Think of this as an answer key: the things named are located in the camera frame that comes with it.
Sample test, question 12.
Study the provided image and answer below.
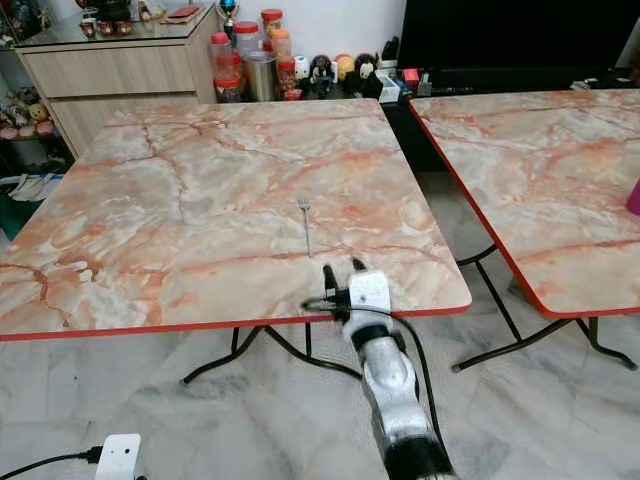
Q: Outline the orange snack jar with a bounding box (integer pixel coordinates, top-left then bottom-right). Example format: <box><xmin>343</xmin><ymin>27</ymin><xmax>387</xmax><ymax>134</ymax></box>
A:
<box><xmin>269</xmin><ymin>27</ymin><xmax>294</xmax><ymax>62</ymax></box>

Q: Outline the black television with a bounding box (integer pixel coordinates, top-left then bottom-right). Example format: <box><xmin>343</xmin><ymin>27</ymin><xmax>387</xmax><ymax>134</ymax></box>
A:
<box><xmin>399</xmin><ymin>0</ymin><xmax>640</xmax><ymax>70</ymax></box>

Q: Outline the red flat case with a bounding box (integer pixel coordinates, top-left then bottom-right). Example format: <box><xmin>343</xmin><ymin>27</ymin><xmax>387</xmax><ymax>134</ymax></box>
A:
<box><xmin>164</xmin><ymin>4</ymin><xmax>205</xmax><ymax>24</ymax></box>

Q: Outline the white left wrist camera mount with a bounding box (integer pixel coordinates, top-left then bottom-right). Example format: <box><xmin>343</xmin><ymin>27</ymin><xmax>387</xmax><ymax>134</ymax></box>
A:
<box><xmin>94</xmin><ymin>432</ymin><xmax>143</xmax><ymax>480</ymax></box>

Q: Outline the wide clear red lid jar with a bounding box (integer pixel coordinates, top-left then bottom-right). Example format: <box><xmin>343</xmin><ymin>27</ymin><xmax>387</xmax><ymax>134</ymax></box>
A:
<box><xmin>233</xmin><ymin>21</ymin><xmax>264</xmax><ymax>57</ymax></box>

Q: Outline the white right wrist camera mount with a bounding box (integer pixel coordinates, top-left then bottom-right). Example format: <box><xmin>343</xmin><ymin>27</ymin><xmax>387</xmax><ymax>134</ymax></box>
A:
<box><xmin>347</xmin><ymin>270</ymin><xmax>393</xmax><ymax>325</ymax></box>

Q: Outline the glass shelf with figurines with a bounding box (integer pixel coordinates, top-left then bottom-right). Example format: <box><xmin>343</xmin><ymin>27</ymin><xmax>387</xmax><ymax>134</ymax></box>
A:
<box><xmin>0</xmin><ymin>0</ymin><xmax>63</xmax><ymax>178</ymax></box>

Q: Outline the black and white plush toy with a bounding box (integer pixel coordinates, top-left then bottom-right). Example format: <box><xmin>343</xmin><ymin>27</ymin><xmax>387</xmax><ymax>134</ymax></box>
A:
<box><xmin>352</xmin><ymin>52</ymin><xmax>382</xmax><ymax>95</ymax></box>

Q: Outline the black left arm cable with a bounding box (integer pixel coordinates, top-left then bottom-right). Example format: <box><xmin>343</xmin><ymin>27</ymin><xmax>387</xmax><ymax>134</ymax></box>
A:
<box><xmin>0</xmin><ymin>446</ymin><xmax>104</xmax><ymax>480</ymax></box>

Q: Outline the dark teapot set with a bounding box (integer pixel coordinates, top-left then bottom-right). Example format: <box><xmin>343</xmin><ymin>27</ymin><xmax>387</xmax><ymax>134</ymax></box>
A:
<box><xmin>80</xmin><ymin>0</ymin><xmax>139</xmax><ymax>39</ymax></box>

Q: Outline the pink cup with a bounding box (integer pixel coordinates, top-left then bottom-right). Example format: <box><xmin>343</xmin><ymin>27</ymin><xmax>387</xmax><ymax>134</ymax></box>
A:
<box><xmin>624</xmin><ymin>177</ymin><xmax>640</xmax><ymax>217</ymax></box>

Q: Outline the white box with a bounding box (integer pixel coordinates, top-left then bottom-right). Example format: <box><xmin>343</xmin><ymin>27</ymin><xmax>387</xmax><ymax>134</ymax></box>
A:
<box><xmin>377</xmin><ymin>71</ymin><xmax>402</xmax><ymax>104</ymax></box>

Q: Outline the marble pattern folding table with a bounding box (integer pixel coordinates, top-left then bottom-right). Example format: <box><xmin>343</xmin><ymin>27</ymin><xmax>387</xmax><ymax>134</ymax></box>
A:
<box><xmin>409</xmin><ymin>87</ymin><xmax>640</xmax><ymax>374</ymax></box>
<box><xmin>0</xmin><ymin>96</ymin><xmax>474</xmax><ymax>387</ymax></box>

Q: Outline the light wooden drawer cabinet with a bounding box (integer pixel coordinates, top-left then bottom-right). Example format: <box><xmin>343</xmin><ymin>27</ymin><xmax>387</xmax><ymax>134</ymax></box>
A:
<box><xmin>14</xmin><ymin>7</ymin><xmax>222</xmax><ymax>153</ymax></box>

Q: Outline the silver metal fork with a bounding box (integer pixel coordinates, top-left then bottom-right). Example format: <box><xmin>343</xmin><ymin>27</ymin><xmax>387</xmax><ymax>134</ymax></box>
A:
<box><xmin>295</xmin><ymin>195</ymin><xmax>315</xmax><ymax>259</ymax></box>

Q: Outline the tall red lid jar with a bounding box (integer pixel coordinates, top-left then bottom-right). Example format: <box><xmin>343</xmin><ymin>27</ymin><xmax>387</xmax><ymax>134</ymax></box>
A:
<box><xmin>210</xmin><ymin>32</ymin><xmax>245</xmax><ymax>104</ymax></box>

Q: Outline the small trophy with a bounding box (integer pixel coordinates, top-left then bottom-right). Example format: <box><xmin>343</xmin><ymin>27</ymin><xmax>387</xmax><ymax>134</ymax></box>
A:
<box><xmin>217</xmin><ymin>0</ymin><xmax>240</xmax><ymax>35</ymax></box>

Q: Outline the steel canister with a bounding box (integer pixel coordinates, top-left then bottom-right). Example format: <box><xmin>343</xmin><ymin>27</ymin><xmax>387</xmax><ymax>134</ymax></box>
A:
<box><xmin>244</xmin><ymin>49</ymin><xmax>280</xmax><ymax>103</ymax></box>

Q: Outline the yellow plush toy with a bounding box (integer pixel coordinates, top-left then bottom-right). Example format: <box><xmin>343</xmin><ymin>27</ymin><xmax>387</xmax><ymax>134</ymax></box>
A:
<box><xmin>332</xmin><ymin>52</ymin><xmax>357</xmax><ymax>82</ymax></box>

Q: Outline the green plastic bin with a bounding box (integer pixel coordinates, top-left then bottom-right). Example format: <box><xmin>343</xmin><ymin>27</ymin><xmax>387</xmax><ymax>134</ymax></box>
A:
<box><xmin>0</xmin><ymin>172</ymin><xmax>62</xmax><ymax>242</ymax></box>

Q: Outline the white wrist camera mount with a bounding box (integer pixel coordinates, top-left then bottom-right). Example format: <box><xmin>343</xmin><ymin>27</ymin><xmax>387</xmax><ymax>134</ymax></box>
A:
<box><xmin>94</xmin><ymin>432</ymin><xmax>143</xmax><ymax>480</ymax></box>
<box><xmin>347</xmin><ymin>270</ymin><xmax>393</xmax><ymax>325</ymax></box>

